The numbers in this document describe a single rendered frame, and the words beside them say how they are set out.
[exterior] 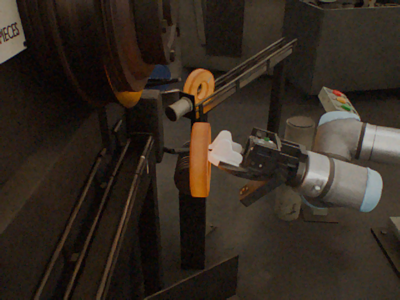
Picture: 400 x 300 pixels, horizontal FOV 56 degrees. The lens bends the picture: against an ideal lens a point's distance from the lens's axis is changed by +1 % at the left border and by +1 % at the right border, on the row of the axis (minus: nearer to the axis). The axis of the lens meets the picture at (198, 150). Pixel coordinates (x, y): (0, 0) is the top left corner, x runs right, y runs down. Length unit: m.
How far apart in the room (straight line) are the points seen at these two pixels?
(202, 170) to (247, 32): 2.91
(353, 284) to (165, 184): 1.05
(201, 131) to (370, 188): 0.35
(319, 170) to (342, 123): 0.21
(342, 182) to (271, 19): 2.80
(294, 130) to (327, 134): 0.69
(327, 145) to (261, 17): 2.65
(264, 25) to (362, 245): 2.21
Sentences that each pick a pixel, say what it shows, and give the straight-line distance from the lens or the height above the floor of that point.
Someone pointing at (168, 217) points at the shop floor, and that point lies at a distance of 1.88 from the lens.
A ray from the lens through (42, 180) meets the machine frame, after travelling 0.68.
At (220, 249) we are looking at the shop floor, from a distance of 1.72.
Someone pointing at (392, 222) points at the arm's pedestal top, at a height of 0.11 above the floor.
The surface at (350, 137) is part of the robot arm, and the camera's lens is 0.93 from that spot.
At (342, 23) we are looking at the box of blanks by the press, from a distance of 2.97.
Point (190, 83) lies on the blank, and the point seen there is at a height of 0.75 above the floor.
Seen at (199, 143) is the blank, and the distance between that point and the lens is 0.70.
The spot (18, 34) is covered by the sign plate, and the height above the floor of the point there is 1.09.
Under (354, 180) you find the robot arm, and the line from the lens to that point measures 0.79.
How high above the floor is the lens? 1.24
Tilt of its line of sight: 31 degrees down
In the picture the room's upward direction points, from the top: straight up
